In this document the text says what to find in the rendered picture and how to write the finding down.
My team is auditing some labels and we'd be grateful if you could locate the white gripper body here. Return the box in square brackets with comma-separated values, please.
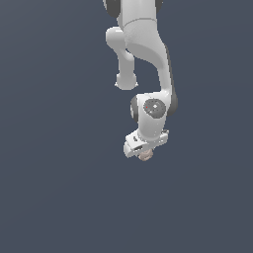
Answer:
[123, 128, 170, 159]

